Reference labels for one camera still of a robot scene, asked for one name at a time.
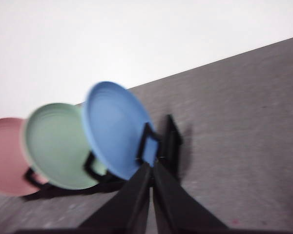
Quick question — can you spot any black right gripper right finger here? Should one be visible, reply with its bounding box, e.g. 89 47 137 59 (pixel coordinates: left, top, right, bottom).
152 161 230 232

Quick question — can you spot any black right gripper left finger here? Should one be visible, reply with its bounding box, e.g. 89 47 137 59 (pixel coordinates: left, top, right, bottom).
78 162 152 232

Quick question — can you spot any blue round plate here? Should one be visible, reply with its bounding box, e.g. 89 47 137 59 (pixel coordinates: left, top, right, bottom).
81 81 160 181

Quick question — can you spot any green round plate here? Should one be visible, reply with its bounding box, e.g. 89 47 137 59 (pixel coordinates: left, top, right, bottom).
21 102 108 190

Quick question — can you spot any pink round plate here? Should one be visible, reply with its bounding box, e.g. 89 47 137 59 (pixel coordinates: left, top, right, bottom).
0 117 49 197

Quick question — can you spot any black plastic dish rack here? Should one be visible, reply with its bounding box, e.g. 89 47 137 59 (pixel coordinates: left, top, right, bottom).
23 114 184 199

